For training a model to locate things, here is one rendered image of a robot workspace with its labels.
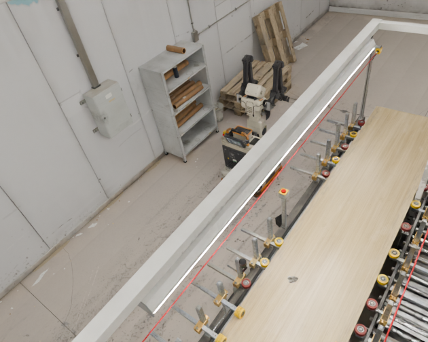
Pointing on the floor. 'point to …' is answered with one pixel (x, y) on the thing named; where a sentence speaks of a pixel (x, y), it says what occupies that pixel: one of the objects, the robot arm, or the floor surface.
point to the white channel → (176, 241)
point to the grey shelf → (183, 136)
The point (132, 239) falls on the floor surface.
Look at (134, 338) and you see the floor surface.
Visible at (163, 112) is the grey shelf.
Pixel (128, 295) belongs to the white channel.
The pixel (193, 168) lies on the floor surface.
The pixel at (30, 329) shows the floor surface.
